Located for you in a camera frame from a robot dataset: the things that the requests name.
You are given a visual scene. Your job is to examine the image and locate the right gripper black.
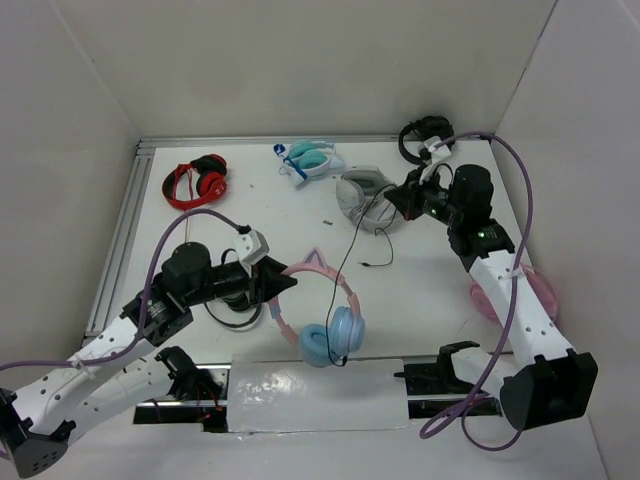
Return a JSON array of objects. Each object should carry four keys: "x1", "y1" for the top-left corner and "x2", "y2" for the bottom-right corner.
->
[{"x1": 385, "y1": 164, "x2": 463, "y2": 226}]

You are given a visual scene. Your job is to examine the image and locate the blue pink cat-ear headphones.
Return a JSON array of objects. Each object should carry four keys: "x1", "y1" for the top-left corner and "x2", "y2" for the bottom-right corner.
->
[{"x1": 267, "y1": 187, "x2": 399, "y2": 370}]

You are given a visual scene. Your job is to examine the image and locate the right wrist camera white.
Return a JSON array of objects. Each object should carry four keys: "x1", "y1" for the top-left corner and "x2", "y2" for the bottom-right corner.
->
[{"x1": 418, "y1": 136, "x2": 452, "y2": 185}]

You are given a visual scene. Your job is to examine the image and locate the grey white headphones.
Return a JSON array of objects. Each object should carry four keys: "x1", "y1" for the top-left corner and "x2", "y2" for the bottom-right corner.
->
[{"x1": 335, "y1": 165, "x2": 401, "y2": 233}]

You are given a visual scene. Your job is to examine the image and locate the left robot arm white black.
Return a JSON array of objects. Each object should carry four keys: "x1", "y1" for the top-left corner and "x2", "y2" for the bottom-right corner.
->
[{"x1": 1, "y1": 242, "x2": 297, "y2": 479}]

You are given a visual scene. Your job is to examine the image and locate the white taped cover plate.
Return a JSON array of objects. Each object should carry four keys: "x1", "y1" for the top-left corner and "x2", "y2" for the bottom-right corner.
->
[{"x1": 227, "y1": 359, "x2": 409, "y2": 433}]

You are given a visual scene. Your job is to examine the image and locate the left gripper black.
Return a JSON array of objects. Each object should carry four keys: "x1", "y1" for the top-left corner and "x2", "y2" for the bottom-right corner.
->
[{"x1": 184, "y1": 252, "x2": 298, "y2": 306}]

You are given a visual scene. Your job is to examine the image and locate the small black on-ear headphones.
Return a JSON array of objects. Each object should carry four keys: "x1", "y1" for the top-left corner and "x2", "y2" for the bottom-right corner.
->
[{"x1": 204, "y1": 296, "x2": 263, "y2": 332}]

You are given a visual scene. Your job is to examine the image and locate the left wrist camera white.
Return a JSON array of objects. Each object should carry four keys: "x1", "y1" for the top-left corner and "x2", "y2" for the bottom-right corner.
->
[{"x1": 233, "y1": 226, "x2": 269, "y2": 276}]

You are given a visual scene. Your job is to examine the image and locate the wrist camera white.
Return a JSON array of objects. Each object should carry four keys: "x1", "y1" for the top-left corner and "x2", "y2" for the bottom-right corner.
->
[
  {"x1": 418, "y1": 136, "x2": 452, "y2": 185},
  {"x1": 233, "y1": 226, "x2": 269, "y2": 276}
]

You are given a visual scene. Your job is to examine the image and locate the black headphones far corner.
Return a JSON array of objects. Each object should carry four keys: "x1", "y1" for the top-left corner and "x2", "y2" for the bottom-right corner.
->
[{"x1": 397, "y1": 115, "x2": 454, "y2": 166}]

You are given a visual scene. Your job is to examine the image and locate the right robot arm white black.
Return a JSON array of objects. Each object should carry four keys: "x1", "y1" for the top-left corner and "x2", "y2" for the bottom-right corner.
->
[{"x1": 384, "y1": 164, "x2": 598, "y2": 431}]

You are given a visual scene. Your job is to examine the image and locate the teal white headphones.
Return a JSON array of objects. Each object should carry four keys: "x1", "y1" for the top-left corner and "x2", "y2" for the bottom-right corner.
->
[{"x1": 272, "y1": 140, "x2": 346, "y2": 189}]

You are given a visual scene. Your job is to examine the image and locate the red black headphones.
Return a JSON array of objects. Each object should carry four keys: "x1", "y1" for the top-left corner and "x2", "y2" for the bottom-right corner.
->
[{"x1": 161, "y1": 154, "x2": 228, "y2": 211}]

